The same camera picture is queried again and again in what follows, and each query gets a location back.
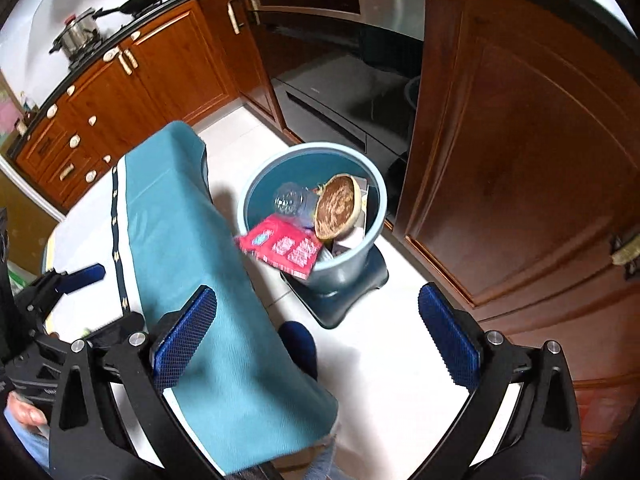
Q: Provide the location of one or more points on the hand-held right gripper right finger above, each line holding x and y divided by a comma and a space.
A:
450, 340

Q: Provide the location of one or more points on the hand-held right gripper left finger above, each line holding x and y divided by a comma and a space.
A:
182, 340

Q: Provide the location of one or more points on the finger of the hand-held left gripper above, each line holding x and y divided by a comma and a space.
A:
85, 277
117, 330

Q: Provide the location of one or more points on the red cardboard box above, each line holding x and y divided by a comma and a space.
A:
280, 245

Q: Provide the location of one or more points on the blue plastic bin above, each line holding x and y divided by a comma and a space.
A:
265, 185

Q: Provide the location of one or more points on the clear bottle with blue label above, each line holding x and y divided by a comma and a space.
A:
292, 200

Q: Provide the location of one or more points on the person's left hand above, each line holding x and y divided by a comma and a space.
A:
27, 412

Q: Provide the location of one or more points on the glass sliding door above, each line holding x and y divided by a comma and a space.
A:
25, 220

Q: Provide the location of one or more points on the teal and white tablecloth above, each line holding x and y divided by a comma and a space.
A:
165, 210

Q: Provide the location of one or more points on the navy slipper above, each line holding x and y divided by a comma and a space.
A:
300, 350

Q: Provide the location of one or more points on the person's legs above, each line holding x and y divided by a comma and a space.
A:
320, 460

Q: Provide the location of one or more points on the tall wooden cabinet door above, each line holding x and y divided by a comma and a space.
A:
525, 160

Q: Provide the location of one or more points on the wooden kitchen cabinet row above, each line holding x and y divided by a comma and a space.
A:
165, 70

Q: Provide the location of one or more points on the steel cooking pot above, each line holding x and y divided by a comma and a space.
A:
77, 35

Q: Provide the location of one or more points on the dark built-in appliance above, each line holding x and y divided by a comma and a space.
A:
340, 85

